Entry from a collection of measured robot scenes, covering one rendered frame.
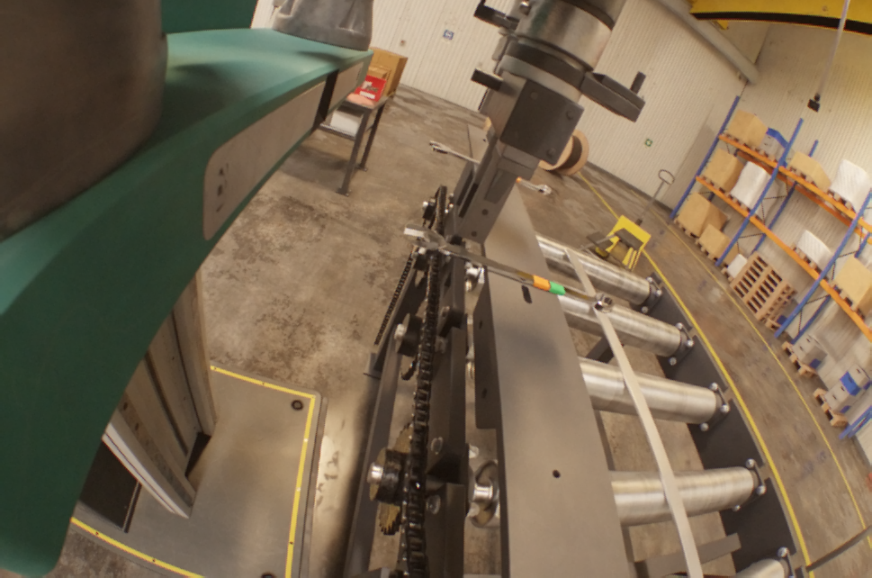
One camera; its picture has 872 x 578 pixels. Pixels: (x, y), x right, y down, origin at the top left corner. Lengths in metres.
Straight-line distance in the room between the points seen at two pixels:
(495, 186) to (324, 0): 0.34
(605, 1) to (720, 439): 1.19
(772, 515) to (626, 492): 0.61
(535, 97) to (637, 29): 11.62
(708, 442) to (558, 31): 1.21
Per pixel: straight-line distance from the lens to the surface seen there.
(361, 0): 0.53
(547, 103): 0.26
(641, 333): 1.21
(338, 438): 1.51
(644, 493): 0.73
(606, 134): 11.68
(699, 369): 1.36
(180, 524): 1.07
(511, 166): 0.28
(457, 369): 0.58
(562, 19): 0.30
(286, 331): 1.78
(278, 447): 1.11
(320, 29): 0.50
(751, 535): 1.22
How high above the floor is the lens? 1.35
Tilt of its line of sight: 30 degrees down
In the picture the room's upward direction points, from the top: 25 degrees clockwise
